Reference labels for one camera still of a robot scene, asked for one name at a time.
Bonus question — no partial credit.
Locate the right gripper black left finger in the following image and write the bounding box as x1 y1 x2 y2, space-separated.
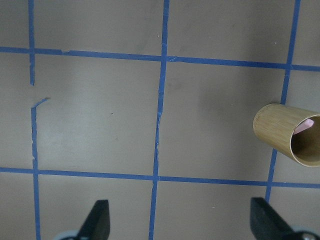
74 199 111 240

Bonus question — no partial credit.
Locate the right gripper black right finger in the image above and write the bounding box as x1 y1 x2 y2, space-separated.
250 197 296 240

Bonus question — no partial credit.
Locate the bamboo cylinder holder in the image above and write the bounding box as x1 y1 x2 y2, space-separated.
253 103 320 168

